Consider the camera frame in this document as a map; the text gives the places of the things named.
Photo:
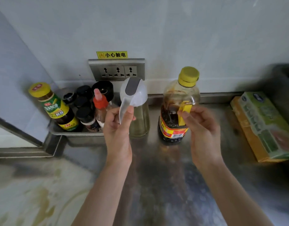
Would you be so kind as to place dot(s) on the large yellow cap oil bottle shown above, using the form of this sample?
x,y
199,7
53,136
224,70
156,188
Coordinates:
x,y
172,129

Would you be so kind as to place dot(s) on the black cap grinder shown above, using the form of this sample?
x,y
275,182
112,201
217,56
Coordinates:
x,y
103,87

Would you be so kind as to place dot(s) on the person's left hand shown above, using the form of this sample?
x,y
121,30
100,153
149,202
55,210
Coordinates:
x,y
117,138

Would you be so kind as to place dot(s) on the grey triple wall socket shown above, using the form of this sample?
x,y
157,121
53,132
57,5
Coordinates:
x,y
95,72

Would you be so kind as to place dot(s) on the grey perforated plastic tray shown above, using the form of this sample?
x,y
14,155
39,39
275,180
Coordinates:
x,y
83,134

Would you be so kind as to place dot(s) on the person's right forearm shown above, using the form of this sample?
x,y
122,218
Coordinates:
x,y
233,200

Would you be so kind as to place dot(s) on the green yellow wrap box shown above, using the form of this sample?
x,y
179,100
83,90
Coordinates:
x,y
259,120

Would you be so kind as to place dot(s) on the white top oil dispenser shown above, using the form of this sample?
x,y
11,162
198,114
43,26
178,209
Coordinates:
x,y
139,120

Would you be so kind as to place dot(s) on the person's right hand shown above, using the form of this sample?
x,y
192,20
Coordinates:
x,y
205,138

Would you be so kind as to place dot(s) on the deep steel bin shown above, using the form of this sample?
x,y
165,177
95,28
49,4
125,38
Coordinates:
x,y
280,91

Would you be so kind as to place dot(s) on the steel wall trim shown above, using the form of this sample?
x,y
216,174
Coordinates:
x,y
17,129

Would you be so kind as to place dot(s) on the yellow cap soy sauce bottle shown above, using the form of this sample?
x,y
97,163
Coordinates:
x,y
57,110

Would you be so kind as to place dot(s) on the red cap sauce bottle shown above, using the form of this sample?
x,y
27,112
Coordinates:
x,y
99,103

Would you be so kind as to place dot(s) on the yellow warning sticker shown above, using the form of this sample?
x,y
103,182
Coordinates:
x,y
111,55

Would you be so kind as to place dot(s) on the person's left forearm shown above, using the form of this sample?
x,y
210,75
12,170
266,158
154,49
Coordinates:
x,y
104,200

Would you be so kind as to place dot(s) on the silver cap shaker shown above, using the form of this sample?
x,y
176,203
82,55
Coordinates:
x,y
64,94

